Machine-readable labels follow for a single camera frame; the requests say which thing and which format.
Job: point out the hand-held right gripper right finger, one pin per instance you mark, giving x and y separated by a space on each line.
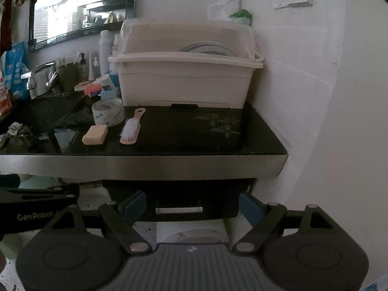
250 210

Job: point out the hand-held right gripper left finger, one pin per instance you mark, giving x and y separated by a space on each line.
136 206

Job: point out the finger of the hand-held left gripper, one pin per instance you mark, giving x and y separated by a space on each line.
42 193

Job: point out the black drawer cabinet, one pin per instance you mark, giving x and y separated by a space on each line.
212 194

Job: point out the light green basin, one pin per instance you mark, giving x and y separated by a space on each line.
39 182

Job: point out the white round stool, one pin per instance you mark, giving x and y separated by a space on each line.
194 233

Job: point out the crumpled dark rag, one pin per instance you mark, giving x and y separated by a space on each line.
15 135

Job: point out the pink scrub brush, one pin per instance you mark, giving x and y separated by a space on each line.
130 132

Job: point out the beige soap bar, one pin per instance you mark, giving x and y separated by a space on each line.
95 134

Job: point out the black flower print tray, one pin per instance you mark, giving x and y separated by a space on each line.
188 130

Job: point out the clear tape roll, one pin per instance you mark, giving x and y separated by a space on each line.
108 112

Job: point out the red printed packet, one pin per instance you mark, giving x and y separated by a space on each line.
3 97

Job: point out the pink sponge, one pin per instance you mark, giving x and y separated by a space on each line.
92 90

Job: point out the small blue box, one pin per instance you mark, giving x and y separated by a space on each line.
109 94

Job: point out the dark green cup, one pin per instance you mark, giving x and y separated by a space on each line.
69 77

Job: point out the chrome faucet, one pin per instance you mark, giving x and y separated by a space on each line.
39 74

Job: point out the white and blue tube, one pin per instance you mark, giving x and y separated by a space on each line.
107 81

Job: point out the blue printed packet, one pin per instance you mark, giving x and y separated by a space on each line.
16 66

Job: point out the slim white tube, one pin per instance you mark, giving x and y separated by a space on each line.
91 68

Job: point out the cream plastic dish rack box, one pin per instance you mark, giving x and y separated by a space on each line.
182 78

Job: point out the tall white bottle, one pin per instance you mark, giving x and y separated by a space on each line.
105 54

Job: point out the stack of grey plates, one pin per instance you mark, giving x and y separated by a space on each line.
209 50

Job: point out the red hanging towel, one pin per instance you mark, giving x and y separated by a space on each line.
6 24

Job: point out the green plastic bag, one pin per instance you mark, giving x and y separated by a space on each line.
241 16

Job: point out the white plastic bag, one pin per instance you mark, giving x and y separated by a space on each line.
222 6

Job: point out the wall mirror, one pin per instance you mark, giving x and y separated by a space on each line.
81 3

